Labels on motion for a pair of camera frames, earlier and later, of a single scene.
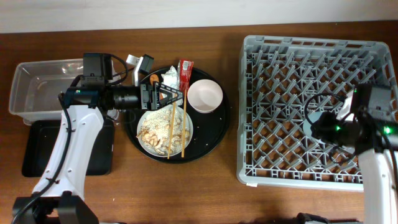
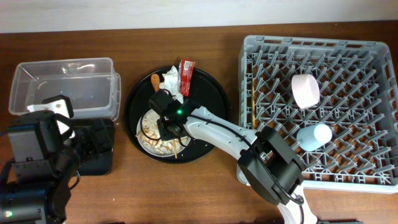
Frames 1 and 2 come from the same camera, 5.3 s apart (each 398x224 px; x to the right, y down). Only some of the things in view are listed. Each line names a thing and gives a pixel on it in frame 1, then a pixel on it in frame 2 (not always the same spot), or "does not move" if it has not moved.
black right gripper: [321, 128] -> [164, 129]
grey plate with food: [153, 130] does not move
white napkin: [171, 78] does not move
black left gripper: [152, 101] -> [93, 149]
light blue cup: [313, 117] -> [313, 137]
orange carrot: [153, 78] does not move
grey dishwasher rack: [282, 81] does not move
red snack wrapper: [184, 71] does not move
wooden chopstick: [172, 127] -> [253, 93]
